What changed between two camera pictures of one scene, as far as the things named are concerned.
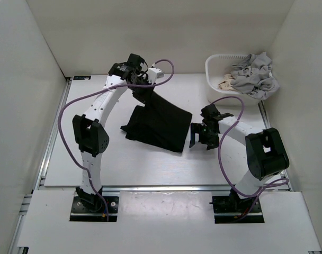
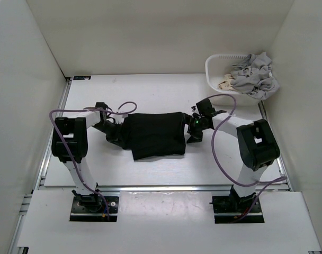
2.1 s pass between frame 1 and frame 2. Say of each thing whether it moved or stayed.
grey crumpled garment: stayed
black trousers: moved
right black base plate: stayed
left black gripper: moved
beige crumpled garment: stayed
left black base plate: stayed
